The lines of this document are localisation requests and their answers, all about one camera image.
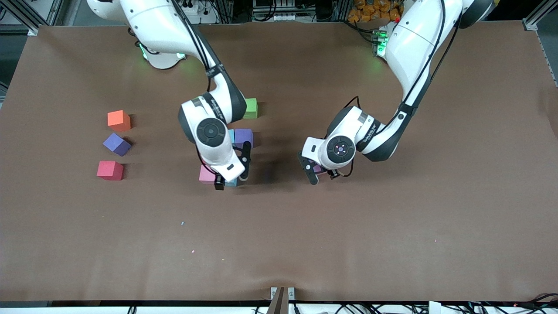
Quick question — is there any metal bracket plate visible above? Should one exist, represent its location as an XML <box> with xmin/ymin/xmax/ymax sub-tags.
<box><xmin>270</xmin><ymin>287</ymin><xmax>296</xmax><ymax>301</ymax></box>

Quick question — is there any aluminium frame bar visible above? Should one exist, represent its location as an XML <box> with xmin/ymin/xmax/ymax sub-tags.
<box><xmin>0</xmin><ymin>0</ymin><xmax>40</xmax><ymax>36</ymax></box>
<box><xmin>523</xmin><ymin>0</ymin><xmax>558</xmax><ymax>32</ymax></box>

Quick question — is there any bag of orange items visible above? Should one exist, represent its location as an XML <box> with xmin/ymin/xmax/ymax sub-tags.
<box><xmin>347</xmin><ymin>0</ymin><xmax>404</xmax><ymax>23</ymax></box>

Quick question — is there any aluminium frame post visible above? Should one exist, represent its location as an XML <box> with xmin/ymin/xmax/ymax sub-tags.
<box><xmin>333</xmin><ymin>0</ymin><xmax>351</xmax><ymax>21</ymax></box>
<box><xmin>216</xmin><ymin>0</ymin><xmax>235</xmax><ymax>23</ymax></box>

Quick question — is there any purple foam cube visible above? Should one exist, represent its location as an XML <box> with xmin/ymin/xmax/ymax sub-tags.
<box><xmin>235</xmin><ymin>128</ymin><xmax>255</xmax><ymax>150</ymax></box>
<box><xmin>103</xmin><ymin>133</ymin><xmax>130</xmax><ymax>157</ymax></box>

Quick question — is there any grey camera pole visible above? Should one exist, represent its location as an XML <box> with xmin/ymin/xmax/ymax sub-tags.
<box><xmin>266</xmin><ymin>287</ymin><xmax>289</xmax><ymax>314</ymax></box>

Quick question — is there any red foam cube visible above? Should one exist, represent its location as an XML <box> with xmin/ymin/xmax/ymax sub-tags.
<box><xmin>96</xmin><ymin>160</ymin><xmax>125</xmax><ymax>181</ymax></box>

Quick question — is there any grey equipment box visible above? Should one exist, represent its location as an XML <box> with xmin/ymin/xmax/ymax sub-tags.
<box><xmin>252</xmin><ymin>0</ymin><xmax>302</xmax><ymax>22</ymax></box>

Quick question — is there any orange foam cube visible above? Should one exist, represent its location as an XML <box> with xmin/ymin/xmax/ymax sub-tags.
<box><xmin>107</xmin><ymin>110</ymin><xmax>131</xmax><ymax>132</ymax></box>

